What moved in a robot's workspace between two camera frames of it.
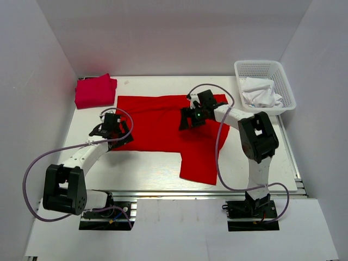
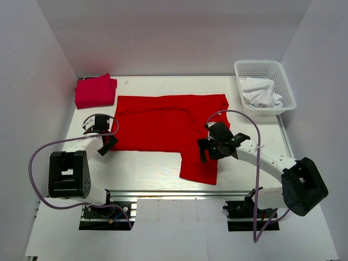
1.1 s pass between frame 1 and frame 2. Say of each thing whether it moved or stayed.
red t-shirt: stayed
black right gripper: moved
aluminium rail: stayed
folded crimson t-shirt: stayed
